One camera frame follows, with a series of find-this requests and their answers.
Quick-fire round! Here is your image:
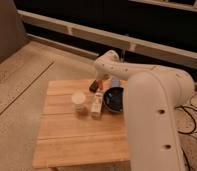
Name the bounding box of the orange pepper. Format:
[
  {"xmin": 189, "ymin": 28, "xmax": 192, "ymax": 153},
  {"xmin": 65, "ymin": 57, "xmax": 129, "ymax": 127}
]
[{"xmin": 96, "ymin": 80, "xmax": 104, "ymax": 91}]

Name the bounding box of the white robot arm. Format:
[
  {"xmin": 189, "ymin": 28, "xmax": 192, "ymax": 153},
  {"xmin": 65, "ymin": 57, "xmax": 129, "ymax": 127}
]
[{"xmin": 94, "ymin": 50, "xmax": 195, "ymax": 171}]

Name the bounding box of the dark ceramic bowl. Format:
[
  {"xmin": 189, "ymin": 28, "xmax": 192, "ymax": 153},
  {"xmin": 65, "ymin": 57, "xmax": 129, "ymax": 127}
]
[{"xmin": 103, "ymin": 87, "xmax": 123, "ymax": 113}]

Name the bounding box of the black rectangular object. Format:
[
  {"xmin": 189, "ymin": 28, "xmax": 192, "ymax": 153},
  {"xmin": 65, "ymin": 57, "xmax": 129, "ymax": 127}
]
[{"xmin": 89, "ymin": 80, "xmax": 98, "ymax": 93}]

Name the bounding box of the white lidded jar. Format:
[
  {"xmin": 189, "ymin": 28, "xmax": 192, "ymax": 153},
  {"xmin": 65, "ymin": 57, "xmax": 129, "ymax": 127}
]
[{"xmin": 71, "ymin": 92, "xmax": 87, "ymax": 115}]

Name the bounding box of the small white bottle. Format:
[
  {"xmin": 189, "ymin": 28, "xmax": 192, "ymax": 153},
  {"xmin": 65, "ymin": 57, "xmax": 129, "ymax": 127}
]
[{"xmin": 91, "ymin": 92, "xmax": 103, "ymax": 117}]

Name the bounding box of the wooden cutting board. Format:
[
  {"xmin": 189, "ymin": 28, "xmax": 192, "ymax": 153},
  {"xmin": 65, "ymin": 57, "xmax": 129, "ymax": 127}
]
[{"xmin": 33, "ymin": 79, "xmax": 129, "ymax": 169}]

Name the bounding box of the grey cabinet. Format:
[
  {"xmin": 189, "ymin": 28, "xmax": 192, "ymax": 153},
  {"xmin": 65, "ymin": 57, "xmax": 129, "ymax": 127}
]
[{"xmin": 0, "ymin": 0, "xmax": 28, "ymax": 63}]

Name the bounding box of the white wooden rail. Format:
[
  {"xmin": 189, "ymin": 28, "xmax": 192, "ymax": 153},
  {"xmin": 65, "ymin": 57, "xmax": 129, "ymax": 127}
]
[{"xmin": 18, "ymin": 10, "xmax": 197, "ymax": 69}]

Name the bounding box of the black cable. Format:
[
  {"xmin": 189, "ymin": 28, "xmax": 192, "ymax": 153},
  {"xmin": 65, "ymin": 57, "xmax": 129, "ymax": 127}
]
[{"xmin": 174, "ymin": 93, "xmax": 197, "ymax": 171}]

